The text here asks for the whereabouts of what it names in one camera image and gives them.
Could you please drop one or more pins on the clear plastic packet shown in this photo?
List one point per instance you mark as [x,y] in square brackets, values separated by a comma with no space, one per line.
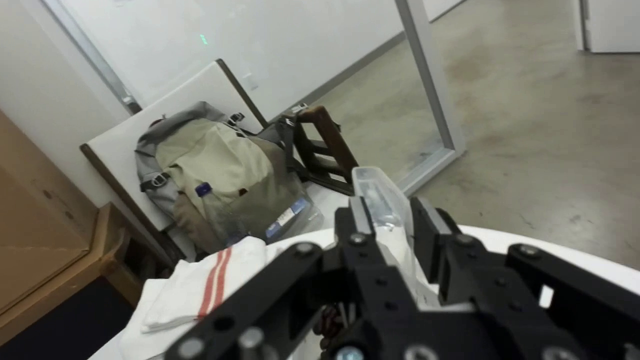
[290,216]

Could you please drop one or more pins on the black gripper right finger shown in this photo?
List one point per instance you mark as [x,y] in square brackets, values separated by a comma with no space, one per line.
[521,293]

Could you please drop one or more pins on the large flattened cardboard box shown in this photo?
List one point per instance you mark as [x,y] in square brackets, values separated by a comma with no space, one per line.
[33,227]

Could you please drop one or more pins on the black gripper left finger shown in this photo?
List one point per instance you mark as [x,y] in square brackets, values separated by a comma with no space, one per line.
[280,306]

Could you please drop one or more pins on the white towel with red stripes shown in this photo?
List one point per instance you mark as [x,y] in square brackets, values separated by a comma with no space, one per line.
[181,293]

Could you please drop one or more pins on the clear plastic measuring jar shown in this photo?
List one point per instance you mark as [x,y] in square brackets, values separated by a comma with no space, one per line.
[382,196]

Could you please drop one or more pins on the grey metal partition frame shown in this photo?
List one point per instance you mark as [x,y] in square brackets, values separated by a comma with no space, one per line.
[430,80]

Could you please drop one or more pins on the grey and beige backpack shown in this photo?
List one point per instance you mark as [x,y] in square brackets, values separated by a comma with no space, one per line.
[227,166]

